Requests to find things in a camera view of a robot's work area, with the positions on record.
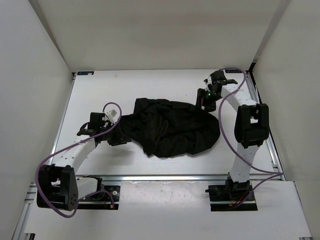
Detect left blue corner label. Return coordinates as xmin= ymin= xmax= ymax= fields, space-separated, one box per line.
xmin=77 ymin=71 xmax=94 ymax=76

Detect blue corner label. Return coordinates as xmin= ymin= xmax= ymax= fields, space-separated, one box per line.
xmin=77 ymin=71 xmax=94 ymax=76
xmin=224 ymin=69 xmax=243 ymax=74

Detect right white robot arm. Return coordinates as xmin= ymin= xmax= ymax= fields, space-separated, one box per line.
xmin=196 ymin=70 xmax=270 ymax=201

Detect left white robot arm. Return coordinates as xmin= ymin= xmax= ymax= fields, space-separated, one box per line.
xmin=35 ymin=109 xmax=131 ymax=211

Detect right blue corner label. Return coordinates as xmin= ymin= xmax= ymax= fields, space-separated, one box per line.
xmin=224 ymin=69 xmax=243 ymax=74

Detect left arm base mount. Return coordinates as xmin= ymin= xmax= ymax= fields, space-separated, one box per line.
xmin=76 ymin=175 xmax=121 ymax=210

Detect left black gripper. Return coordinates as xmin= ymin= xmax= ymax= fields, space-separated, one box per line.
xmin=100 ymin=120 xmax=132 ymax=146

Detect aluminium front rail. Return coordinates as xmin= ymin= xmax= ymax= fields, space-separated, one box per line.
xmin=77 ymin=173 xmax=286 ymax=183

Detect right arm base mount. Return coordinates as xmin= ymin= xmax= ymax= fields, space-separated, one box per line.
xmin=205 ymin=176 xmax=258 ymax=212

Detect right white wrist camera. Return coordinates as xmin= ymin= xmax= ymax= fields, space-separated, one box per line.
xmin=204 ymin=77 xmax=213 ymax=92

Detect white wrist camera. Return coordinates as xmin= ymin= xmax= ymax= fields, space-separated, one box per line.
xmin=104 ymin=109 xmax=117 ymax=124
xmin=204 ymin=77 xmax=213 ymax=92

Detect black skirt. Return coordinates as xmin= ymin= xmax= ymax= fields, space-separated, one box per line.
xmin=120 ymin=98 xmax=220 ymax=158

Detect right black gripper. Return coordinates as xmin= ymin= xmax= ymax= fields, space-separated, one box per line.
xmin=193 ymin=88 xmax=221 ymax=114

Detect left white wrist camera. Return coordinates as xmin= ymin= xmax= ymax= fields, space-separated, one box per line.
xmin=104 ymin=109 xmax=117 ymax=124

